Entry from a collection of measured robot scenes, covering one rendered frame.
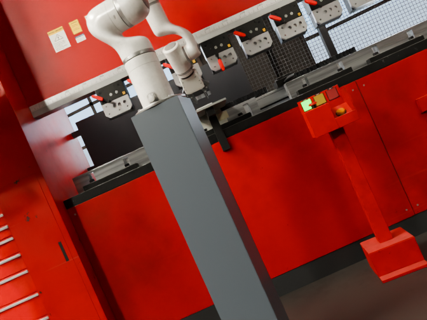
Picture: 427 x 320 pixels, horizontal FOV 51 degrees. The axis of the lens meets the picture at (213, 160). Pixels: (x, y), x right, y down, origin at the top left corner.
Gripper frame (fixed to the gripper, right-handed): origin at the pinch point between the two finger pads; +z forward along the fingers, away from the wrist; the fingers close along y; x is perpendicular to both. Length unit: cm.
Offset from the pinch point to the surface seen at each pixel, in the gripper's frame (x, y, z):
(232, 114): -0.5, -9.5, 18.1
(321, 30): -92, -77, 51
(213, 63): -17.8, -11.0, -4.0
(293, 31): -24, -55, 3
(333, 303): 93, -24, 61
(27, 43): -36, 72, -52
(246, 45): -22.2, -30.1, -3.0
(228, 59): -18.5, -19.0, -2.2
